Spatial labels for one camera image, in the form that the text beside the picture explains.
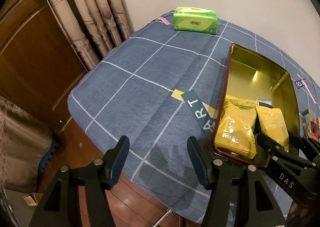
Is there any brown wooden door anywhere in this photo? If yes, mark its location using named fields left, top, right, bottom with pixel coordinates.
left=0, top=0, right=89, bottom=138

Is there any blue checked tablecloth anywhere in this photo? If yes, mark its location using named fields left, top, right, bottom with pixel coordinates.
left=68, top=12, right=319, bottom=223

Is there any yellow snack packet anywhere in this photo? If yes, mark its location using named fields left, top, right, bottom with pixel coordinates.
left=215, top=95, right=259, bottom=159
left=256, top=106, right=289, bottom=152

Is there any beige patterned curtain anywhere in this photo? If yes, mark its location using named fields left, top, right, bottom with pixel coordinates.
left=46, top=0, right=132, bottom=70

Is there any cardboard box on floor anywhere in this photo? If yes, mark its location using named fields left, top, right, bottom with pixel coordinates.
left=22, top=192, right=43, bottom=206

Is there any dark seaweed snack bar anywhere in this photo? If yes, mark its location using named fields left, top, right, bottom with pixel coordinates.
left=302, top=109, right=313, bottom=122

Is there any gold toffee tin box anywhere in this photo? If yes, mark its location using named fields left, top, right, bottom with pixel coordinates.
left=211, top=44, right=300, bottom=169

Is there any red snack packet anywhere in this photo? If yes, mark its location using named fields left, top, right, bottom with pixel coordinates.
left=304, top=117, right=319, bottom=142

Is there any green tissue pack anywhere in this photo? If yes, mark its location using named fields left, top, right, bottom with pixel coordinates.
left=173, top=7, right=218, bottom=35

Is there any small blue packet in tin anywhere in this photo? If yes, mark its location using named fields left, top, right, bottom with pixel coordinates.
left=256, top=98, right=273, bottom=108

